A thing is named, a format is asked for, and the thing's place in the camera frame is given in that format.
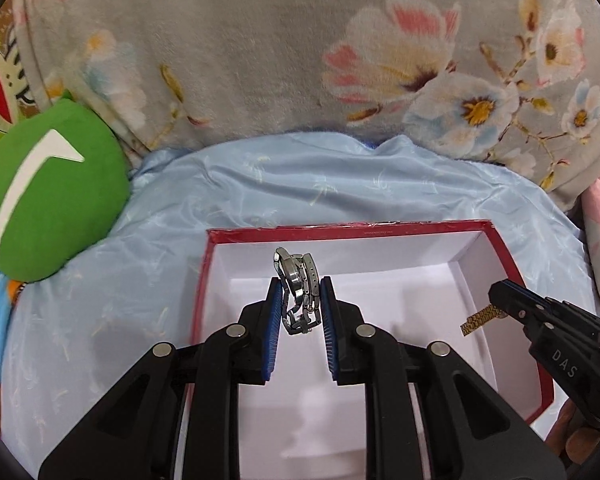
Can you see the colourful monkey print cushion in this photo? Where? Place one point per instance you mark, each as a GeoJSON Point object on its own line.
{"type": "Point", "coordinates": [16, 99]}

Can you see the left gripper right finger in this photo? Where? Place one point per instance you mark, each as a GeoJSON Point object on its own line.
{"type": "Point", "coordinates": [428, 413]}

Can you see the silver wrist watch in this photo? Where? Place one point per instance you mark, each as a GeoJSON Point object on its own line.
{"type": "Point", "coordinates": [301, 310]}

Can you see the person's right hand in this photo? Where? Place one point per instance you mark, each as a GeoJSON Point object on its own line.
{"type": "Point", "coordinates": [578, 444]}

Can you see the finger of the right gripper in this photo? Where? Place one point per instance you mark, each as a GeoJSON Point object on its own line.
{"type": "Point", "coordinates": [514, 292]}
{"type": "Point", "coordinates": [527, 316]}

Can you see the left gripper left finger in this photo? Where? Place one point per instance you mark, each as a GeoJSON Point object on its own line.
{"type": "Point", "coordinates": [174, 413]}

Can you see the gold wrist watch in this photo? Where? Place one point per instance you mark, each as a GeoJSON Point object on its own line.
{"type": "Point", "coordinates": [480, 318]}

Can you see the grey floral blanket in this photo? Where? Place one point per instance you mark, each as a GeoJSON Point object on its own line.
{"type": "Point", "coordinates": [512, 82]}

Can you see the light blue satin sheet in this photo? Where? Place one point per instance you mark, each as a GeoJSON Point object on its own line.
{"type": "Point", "coordinates": [73, 335]}

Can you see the green plush pillow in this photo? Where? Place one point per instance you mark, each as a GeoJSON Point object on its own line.
{"type": "Point", "coordinates": [63, 183]}

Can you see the red open gift box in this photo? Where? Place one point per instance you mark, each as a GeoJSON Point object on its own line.
{"type": "Point", "coordinates": [418, 281]}

